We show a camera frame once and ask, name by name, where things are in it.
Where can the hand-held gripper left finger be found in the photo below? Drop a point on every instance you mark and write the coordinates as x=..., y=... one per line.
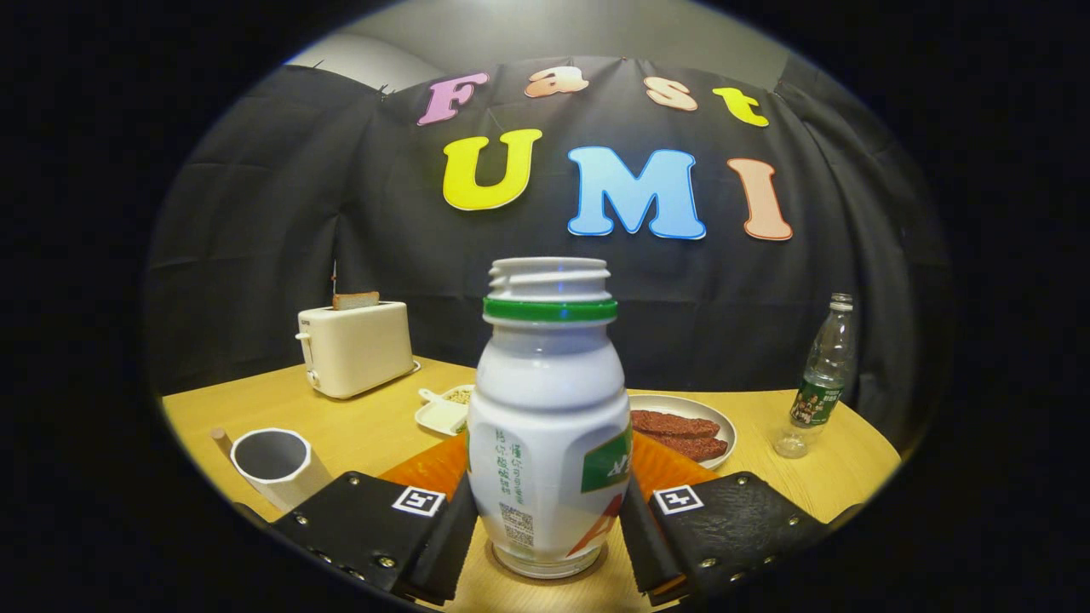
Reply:
x=366, y=528

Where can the white juice bottle green collar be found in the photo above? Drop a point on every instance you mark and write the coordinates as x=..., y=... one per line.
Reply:
x=545, y=400

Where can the cream toaster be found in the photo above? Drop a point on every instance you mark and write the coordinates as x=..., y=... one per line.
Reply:
x=362, y=349

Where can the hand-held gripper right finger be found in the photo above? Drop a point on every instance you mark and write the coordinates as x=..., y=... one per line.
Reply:
x=732, y=528

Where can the wooden table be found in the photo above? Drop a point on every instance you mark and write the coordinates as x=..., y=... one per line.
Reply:
x=375, y=426

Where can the black backdrop cloth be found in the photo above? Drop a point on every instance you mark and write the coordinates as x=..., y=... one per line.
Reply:
x=255, y=255

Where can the clear plastic water bottle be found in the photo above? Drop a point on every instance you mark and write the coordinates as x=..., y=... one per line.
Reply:
x=822, y=375

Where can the white divided dish with beans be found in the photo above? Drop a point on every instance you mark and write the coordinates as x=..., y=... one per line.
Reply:
x=441, y=417

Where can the toast bread slice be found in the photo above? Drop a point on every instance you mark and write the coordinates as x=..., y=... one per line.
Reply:
x=356, y=300

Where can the reddish brown meat slice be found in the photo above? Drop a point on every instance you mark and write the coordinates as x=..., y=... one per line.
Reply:
x=694, y=448
x=673, y=423

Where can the white round plate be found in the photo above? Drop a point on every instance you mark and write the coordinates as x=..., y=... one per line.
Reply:
x=690, y=407

